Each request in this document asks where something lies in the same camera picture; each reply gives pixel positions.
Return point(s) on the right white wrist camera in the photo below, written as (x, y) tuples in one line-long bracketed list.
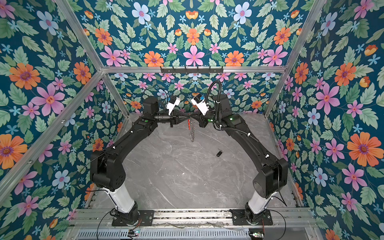
[(199, 102)]

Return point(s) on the grey wall hook rack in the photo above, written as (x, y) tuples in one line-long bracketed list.
[(191, 70)]

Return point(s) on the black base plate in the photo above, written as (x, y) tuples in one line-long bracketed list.
[(245, 217), (132, 219)]

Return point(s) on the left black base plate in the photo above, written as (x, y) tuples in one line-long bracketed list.
[(132, 219)]

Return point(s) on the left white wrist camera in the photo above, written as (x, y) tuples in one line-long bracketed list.
[(172, 103)]

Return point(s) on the white vented cable duct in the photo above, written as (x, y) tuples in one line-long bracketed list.
[(164, 234)]

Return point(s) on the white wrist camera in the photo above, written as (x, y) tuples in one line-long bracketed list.
[(172, 103), (199, 102)]

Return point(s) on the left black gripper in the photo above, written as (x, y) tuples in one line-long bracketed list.
[(174, 118)]

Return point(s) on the key with black tag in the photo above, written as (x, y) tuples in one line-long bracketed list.
[(219, 153)]

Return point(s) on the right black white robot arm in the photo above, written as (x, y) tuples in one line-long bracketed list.
[(272, 171)]

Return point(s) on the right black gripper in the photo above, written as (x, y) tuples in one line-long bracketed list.
[(201, 119)]

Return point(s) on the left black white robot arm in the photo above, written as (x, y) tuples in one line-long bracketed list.
[(107, 170)]

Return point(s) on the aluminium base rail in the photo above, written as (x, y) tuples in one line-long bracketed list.
[(198, 218)]

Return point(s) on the red handled key ring organizer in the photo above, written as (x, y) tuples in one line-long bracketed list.
[(192, 129)]

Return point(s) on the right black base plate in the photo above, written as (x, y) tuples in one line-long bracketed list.
[(245, 217)]

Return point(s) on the aluminium cage frame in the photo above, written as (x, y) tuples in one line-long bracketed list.
[(44, 64)]

